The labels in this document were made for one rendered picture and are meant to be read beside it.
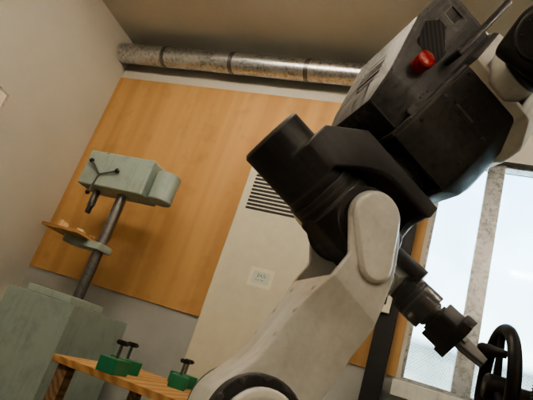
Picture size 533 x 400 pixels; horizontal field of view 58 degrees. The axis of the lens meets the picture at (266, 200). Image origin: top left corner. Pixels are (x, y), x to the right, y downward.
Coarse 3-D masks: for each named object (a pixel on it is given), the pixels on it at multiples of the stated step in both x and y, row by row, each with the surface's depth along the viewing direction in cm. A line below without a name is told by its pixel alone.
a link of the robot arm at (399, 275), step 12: (396, 264) 107; (408, 264) 103; (396, 276) 103; (408, 276) 105; (420, 276) 102; (396, 288) 104; (408, 288) 102; (420, 288) 102; (396, 300) 103; (408, 300) 102
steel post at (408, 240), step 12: (408, 240) 256; (408, 252) 253; (384, 312) 241; (396, 312) 243; (384, 324) 242; (384, 336) 239; (372, 348) 238; (384, 348) 237; (372, 360) 236; (384, 360) 235; (372, 372) 234; (384, 372) 233; (372, 384) 232; (360, 396) 231; (372, 396) 230
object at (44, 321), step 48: (96, 192) 283; (144, 192) 267; (96, 240) 270; (48, 288) 250; (0, 336) 233; (48, 336) 226; (96, 336) 247; (0, 384) 222; (48, 384) 222; (96, 384) 254
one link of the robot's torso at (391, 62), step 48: (384, 48) 93; (432, 48) 83; (480, 48) 82; (384, 96) 79; (432, 96) 79; (480, 96) 81; (528, 96) 83; (384, 144) 85; (432, 144) 78; (480, 144) 80; (432, 192) 81
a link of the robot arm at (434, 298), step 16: (432, 288) 104; (416, 304) 101; (432, 304) 100; (416, 320) 101; (432, 320) 100; (448, 320) 98; (464, 320) 97; (432, 336) 102; (448, 336) 99; (464, 336) 96
